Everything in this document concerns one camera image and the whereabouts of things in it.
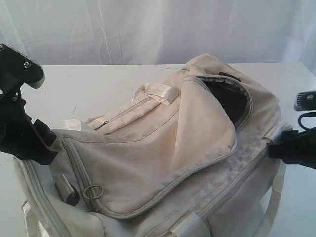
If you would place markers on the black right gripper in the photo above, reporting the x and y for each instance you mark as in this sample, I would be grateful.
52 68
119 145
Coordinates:
295 148

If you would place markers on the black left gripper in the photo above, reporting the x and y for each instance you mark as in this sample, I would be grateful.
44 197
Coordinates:
21 137

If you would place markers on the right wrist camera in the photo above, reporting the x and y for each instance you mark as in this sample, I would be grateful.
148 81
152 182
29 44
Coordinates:
305 101

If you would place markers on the white backdrop curtain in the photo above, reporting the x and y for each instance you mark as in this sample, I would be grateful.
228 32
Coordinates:
160 31

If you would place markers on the beige fabric duffel bag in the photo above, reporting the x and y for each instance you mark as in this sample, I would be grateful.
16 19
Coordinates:
187 157

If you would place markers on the dark front pocket zipper pull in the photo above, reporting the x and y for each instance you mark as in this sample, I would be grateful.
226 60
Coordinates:
103 124

